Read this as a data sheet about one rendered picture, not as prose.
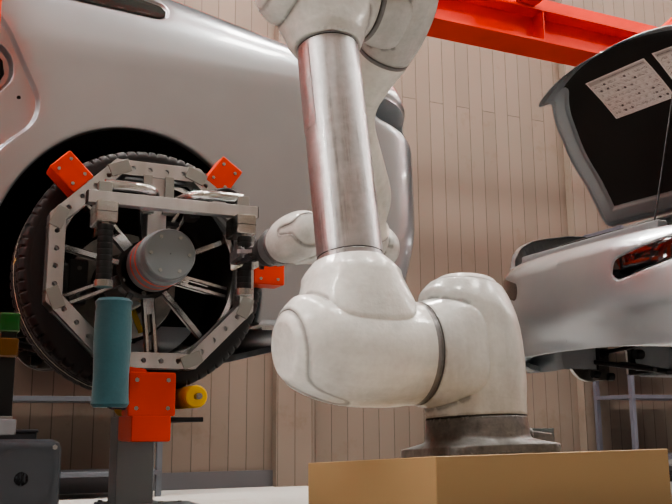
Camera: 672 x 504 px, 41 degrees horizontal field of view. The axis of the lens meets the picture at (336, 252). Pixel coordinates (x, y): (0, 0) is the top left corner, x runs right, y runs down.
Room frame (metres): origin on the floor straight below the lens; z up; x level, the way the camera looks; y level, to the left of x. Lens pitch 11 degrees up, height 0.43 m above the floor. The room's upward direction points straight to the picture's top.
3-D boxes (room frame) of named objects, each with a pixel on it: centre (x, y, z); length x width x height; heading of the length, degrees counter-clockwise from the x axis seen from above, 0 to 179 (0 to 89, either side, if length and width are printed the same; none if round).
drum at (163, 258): (2.23, 0.45, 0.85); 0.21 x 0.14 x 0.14; 25
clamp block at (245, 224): (2.19, 0.24, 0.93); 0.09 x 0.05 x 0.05; 25
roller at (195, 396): (2.44, 0.41, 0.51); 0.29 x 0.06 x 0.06; 25
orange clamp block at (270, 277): (2.44, 0.20, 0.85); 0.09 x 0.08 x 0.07; 115
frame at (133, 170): (2.30, 0.48, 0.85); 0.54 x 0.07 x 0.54; 115
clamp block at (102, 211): (2.04, 0.55, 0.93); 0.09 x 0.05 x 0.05; 25
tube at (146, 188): (2.15, 0.52, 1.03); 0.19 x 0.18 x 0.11; 25
